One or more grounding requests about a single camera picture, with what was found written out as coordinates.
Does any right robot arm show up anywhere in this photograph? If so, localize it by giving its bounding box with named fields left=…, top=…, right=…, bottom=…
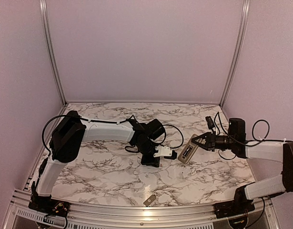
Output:
left=192, top=118, right=293, bottom=214

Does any grey battery cover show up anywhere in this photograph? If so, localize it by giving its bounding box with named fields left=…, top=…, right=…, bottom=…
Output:
left=143, top=195, right=156, bottom=207

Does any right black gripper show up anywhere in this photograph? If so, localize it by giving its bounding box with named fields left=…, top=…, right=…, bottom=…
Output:
left=192, top=131, right=236, bottom=151

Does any left aluminium frame post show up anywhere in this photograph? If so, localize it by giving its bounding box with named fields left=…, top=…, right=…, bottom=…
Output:
left=39, top=0, right=67, bottom=106

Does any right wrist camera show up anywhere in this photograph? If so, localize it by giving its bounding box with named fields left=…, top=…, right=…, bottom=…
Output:
left=205, top=116, right=215, bottom=130

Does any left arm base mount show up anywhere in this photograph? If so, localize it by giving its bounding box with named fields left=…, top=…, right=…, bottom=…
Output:
left=29, top=193, right=70, bottom=217

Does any grey remote control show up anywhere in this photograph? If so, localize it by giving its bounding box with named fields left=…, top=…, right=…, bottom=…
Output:
left=178, top=134, right=198, bottom=164

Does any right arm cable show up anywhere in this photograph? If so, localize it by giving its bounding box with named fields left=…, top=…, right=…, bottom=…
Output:
left=214, top=112, right=287, bottom=160

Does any right aluminium frame post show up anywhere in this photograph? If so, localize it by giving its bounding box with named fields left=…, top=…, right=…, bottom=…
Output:
left=219, top=0, right=251, bottom=108

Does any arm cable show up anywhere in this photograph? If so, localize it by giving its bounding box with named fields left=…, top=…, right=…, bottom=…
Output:
left=42, top=114, right=184, bottom=156
left=214, top=112, right=287, bottom=160

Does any front aluminium rail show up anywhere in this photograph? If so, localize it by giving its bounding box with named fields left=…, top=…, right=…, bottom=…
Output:
left=3, top=188, right=280, bottom=229

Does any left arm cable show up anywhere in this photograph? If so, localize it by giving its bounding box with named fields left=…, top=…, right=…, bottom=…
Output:
left=42, top=114, right=184, bottom=156

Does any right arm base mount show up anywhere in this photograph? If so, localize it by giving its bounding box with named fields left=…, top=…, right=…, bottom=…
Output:
left=214, top=200, right=255, bottom=219

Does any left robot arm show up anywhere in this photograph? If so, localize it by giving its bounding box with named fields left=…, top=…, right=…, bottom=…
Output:
left=31, top=111, right=172, bottom=212

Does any aluminium frame post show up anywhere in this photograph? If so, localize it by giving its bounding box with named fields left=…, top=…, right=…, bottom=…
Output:
left=219, top=0, right=251, bottom=108
left=39, top=0, right=67, bottom=106

